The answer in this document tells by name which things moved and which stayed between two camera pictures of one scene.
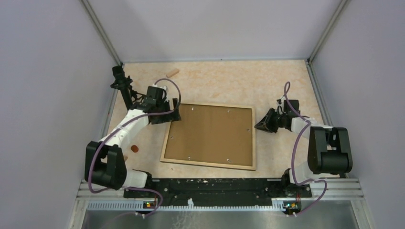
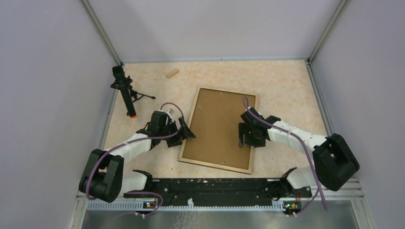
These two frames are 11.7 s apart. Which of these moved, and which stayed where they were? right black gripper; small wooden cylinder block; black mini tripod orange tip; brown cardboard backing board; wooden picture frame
Moved: brown cardboard backing board; right black gripper; wooden picture frame
Stayed: black mini tripod orange tip; small wooden cylinder block
